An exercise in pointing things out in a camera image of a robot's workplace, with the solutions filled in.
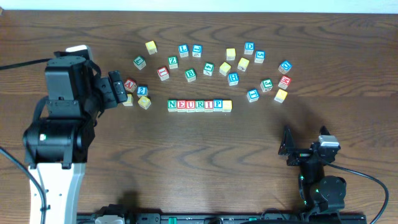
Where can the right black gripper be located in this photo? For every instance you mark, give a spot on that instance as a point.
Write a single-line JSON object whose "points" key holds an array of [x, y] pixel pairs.
{"points": [[303, 155]]}

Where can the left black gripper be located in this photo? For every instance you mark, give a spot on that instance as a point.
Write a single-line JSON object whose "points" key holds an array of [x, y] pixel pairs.
{"points": [[116, 86]]}

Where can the red I block sideways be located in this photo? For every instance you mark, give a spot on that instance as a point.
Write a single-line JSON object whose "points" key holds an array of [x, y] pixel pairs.
{"points": [[163, 73]]}

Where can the green N block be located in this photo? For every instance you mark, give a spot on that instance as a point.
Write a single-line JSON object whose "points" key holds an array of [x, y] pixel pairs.
{"points": [[172, 105]]}

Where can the red E block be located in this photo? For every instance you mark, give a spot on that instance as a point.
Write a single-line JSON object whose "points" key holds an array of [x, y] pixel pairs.
{"points": [[181, 106]]}

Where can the red U block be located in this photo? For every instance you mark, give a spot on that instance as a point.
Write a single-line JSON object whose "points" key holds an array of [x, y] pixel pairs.
{"points": [[190, 106]]}

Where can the green R block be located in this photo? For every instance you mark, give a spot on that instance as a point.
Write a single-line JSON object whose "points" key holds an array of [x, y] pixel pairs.
{"points": [[199, 105]]}

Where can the yellow s block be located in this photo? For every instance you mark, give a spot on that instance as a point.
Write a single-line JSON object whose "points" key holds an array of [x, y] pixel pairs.
{"points": [[227, 106], [230, 54]]}

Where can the red I block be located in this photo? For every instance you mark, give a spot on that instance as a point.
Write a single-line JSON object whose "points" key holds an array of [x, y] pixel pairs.
{"points": [[209, 106]]}

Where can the blue P block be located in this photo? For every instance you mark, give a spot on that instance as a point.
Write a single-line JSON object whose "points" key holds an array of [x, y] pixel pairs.
{"points": [[217, 105]]}

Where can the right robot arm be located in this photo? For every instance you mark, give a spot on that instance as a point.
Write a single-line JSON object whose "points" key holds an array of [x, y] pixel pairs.
{"points": [[321, 194]]}

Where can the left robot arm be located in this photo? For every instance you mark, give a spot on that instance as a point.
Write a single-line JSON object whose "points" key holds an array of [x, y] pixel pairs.
{"points": [[63, 127]]}

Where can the red A block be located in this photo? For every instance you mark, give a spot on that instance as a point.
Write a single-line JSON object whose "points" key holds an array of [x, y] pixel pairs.
{"points": [[130, 85]]}

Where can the yellow C block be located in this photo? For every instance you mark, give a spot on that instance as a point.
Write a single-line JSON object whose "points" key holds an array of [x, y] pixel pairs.
{"points": [[129, 101]]}

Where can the blue 2 block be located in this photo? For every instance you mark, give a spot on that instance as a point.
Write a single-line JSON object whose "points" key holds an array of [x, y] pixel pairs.
{"points": [[142, 91]]}

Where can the yellow O block left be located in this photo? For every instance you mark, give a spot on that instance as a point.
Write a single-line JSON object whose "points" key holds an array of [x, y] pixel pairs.
{"points": [[144, 102]]}

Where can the yellow o block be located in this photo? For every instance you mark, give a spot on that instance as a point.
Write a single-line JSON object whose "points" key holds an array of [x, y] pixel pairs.
{"points": [[225, 68], [144, 102]]}

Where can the green 7 block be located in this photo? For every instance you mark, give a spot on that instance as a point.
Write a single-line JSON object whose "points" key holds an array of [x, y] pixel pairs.
{"points": [[139, 62]]}

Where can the yellow X block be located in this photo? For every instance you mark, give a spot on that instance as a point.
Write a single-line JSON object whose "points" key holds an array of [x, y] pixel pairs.
{"points": [[280, 96]]}

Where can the yellow W block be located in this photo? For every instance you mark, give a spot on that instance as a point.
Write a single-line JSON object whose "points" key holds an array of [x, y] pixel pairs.
{"points": [[151, 47]]}

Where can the green Z block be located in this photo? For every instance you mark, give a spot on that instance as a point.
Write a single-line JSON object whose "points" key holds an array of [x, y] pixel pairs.
{"points": [[173, 62]]}

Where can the red M block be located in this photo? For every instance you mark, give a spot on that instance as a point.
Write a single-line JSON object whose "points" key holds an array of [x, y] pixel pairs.
{"points": [[284, 82]]}

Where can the green J block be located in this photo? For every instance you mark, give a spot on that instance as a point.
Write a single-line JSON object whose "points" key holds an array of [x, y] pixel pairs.
{"points": [[266, 85]]}

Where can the blue I block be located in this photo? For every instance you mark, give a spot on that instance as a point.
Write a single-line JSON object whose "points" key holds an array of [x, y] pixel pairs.
{"points": [[252, 95]]}

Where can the green B block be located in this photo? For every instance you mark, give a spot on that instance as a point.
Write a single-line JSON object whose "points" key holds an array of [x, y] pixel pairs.
{"points": [[190, 75]]}

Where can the blue Q block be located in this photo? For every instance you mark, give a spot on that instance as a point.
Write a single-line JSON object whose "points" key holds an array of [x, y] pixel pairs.
{"points": [[284, 67]]}

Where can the blue L block upright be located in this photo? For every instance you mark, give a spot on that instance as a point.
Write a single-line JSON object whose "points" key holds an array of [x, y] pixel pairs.
{"points": [[183, 50]]}

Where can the blue L block rotated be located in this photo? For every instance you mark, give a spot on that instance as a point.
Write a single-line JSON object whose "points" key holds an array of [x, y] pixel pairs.
{"points": [[197, 50]]}

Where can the blue 5 block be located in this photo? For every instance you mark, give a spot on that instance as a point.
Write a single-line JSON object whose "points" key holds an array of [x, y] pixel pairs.
{"points": [[260, 56]]}

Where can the blue H block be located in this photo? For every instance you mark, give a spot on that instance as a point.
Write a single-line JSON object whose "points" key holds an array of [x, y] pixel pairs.
{"points": [[233, 79]]}

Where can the yellow G block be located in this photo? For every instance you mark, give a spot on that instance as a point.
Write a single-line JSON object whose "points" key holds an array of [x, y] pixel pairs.
{"points": [[243, 64]]}

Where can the yellow O block centre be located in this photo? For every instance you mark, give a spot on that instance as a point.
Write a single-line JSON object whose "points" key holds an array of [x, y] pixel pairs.
{"points": [[225, 68]]}

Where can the blue D block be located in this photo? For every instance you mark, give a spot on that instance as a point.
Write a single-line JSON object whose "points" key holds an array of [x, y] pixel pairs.
{"points": [[249, 48]]}

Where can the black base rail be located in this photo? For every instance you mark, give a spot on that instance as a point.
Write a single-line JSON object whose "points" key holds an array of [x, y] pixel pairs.
{"points": [[148, 218]]}

